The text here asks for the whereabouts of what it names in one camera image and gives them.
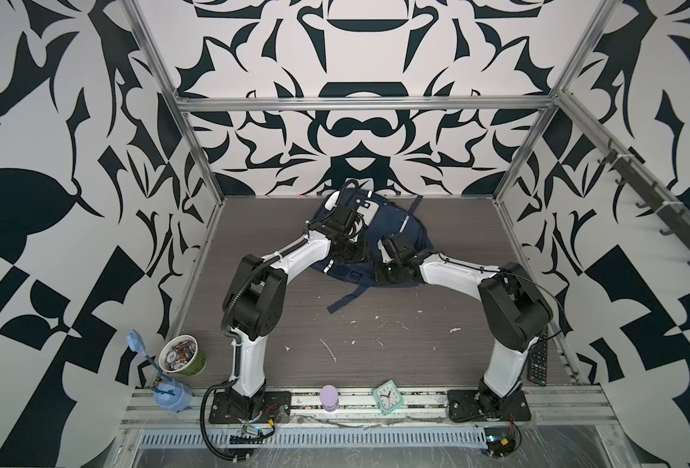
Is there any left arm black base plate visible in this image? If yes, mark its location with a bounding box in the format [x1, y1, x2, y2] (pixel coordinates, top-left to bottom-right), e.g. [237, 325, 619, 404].
[208, 389, 292, 424]

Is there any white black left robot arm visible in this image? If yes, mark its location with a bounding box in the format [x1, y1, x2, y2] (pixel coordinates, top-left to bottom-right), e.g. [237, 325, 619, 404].
[221, 200, 378, 413]

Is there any small circuit board left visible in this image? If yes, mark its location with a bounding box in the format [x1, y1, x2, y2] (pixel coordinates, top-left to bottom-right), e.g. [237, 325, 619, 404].
[228, 426, 276, 446]

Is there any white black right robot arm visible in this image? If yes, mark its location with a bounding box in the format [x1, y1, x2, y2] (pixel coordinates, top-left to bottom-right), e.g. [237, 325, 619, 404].
[376, 234, 553, 413]

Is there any white slotted cable duct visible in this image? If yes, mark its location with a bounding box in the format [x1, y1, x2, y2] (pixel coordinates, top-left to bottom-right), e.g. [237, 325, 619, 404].
[136, 428, 489, 450]

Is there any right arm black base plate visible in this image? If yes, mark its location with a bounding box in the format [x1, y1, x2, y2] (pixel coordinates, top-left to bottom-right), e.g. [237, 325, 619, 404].
[446, 389, 532, 423]

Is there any teal small alarm clock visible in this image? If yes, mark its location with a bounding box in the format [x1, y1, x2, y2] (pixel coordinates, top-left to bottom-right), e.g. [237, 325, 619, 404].
[372, 380, 404, 415]

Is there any small circuit board right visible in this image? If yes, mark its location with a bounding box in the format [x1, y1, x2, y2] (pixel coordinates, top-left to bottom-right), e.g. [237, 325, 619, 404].
[482, 432, 520, 459]

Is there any light blue water bottle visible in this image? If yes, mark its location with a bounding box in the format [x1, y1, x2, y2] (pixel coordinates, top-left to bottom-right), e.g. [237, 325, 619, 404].
[126, 330, 193, 413]

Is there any small circuit board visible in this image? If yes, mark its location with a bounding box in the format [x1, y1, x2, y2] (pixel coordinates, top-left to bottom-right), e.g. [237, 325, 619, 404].
[482, 432, 520, 459]
[228, 426, 276, 446]

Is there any black tv remote control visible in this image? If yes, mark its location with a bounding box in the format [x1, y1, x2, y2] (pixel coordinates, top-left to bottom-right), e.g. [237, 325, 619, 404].
[526, 330, 548, 386]

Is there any black corrugated cable conduit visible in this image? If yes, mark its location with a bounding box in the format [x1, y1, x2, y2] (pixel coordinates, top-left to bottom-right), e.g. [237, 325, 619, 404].
[197, 379, 241, 462]

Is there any purple small bottle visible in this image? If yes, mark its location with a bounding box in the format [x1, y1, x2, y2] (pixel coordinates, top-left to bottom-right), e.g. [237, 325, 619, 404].
[319, 385, 340, 413]

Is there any navy blue school backpack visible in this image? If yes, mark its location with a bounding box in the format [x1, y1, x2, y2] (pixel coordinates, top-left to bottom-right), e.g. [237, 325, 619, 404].
[312, 188, 433, 314]

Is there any green paper cup with items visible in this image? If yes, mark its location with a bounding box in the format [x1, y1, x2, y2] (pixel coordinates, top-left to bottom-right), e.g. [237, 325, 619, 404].
[157, 335, 206, 376]

